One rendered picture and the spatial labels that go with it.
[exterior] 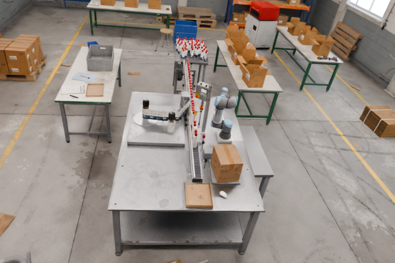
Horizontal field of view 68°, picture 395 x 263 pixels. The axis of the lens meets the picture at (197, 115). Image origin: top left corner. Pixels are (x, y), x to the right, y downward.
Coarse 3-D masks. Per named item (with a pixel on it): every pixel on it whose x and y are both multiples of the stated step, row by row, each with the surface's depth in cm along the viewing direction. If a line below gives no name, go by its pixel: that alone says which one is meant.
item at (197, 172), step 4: (188, 116) 395; (196, 148) 344; (196, 152) 338; (196, 156) 333; (196, 160) 327; (192, 164) 321; (196, 164) 322; (196, 168) 317; (196, 172) 312; (200, 172) 313; (196, 176) 308; (200, 176) 308
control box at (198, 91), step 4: (204, 84) 349; (208, 84) 351; (196, 88) 350; (200, 88) 347; (204, 88) 344; (208, 88) 342; (196, 92) 353; (200, 92) 350; (200, 96) 353; (204, 100) 353
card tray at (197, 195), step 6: (186, 186) 301; (192, 186) 302; (198, 186) 303; (204, 186) 304; (210, 186) 300; (186, 192) 295; (192, 192) 296; (198, 192) 297; (204, 192) 297; (210, 192) 297; (186, 198) 288; (192, 198) 289; (198, 198) 290; (204, 198) 291; (210, 198) 292; (186, 204) 278; (192, 204) 283; (198, 204) 284; (204, 204) 285; (210, 204) 286
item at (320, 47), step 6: (318, 36) 676; (324, 36) 676; (318, 42) 682; (324, 42) 643; (330, 42) 644; (312, 48) 686; (318, 48) 659; (324, 48) 654; (330, 48) 655; (318, 54) 662; (324, 54) 663
